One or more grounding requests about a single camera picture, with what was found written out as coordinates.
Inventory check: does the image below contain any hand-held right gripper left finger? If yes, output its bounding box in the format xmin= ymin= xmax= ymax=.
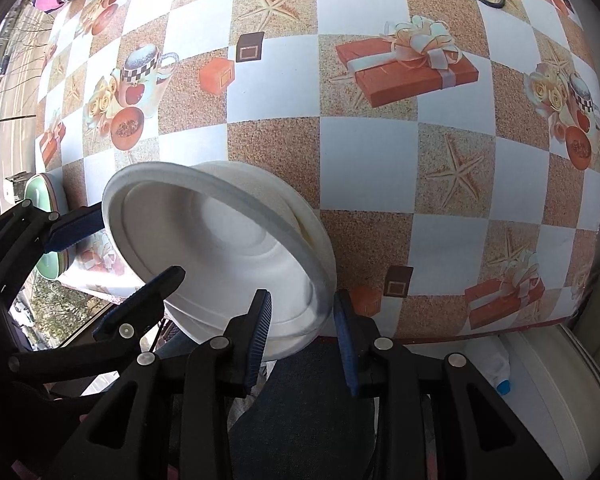
xmin=52 ymin=289 xmax=272 ymax=480

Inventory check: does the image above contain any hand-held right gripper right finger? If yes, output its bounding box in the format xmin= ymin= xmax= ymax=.
xmin=333 ymin=290 xmax=563 ymax=480

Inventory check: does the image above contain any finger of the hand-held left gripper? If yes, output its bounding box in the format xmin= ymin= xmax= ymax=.
xmin=0 ymin=199 xmax=104 ymax=306
xmin=7 ymin=266 xmax=186 ymax=386

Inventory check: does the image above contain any white foam bowl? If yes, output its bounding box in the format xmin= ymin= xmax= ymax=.
xmin=165 ymin=160 xmax=337 ymax=362
xmin=101 ymin=161 xmax=331 ymax=341

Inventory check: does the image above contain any green plate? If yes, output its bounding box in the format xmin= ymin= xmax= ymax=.
xmin=24 ymin=172 xmax=76 ymax=281

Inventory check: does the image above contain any dark cloth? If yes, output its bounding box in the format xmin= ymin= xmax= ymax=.
xmin=227 ymin=340 xmax=381 ymax=480

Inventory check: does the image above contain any white bottle with blue cap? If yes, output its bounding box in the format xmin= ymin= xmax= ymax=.
xmin=482 ymin=340 xmax=513 ymax=396

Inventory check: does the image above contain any printed checkered tablecloth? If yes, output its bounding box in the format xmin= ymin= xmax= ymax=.
xmin=32 ymin=0 xmax=600 ymax=346

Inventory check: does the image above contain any white cabinet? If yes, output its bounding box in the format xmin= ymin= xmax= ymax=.
xmin=500 ymin=325 xmax=600 ymax=480

